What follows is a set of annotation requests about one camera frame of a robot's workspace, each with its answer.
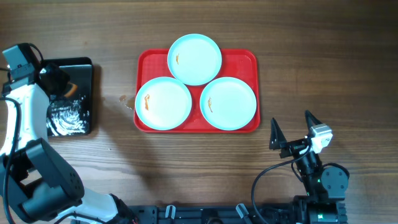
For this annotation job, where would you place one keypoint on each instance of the orange and green sponge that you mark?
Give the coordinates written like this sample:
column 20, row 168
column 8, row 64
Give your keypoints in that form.
column 70, row 90

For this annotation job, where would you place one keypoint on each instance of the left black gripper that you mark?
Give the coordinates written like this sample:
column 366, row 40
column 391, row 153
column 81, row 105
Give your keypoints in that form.
column 61, row 78

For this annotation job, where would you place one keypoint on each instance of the light blue plate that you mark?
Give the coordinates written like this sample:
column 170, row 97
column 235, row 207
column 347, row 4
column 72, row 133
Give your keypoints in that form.
column 194, row 59
column 228, row 103
column 163, row 103

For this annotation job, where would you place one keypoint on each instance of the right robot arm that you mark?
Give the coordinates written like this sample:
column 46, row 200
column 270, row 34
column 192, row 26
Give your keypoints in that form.
column 325, row 184

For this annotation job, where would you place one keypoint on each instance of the black water tray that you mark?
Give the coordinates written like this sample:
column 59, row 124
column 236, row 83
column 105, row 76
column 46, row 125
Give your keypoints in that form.
column 72, row 116

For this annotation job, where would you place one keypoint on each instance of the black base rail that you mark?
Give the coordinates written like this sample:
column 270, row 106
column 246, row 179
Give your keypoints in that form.
column 236, row 214

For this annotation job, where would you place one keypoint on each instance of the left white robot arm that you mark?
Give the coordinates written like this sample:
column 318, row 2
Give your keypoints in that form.
column 37, row 183

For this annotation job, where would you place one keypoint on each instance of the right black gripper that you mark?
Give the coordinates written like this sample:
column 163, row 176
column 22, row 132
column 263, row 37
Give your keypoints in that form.
column 278, row 140

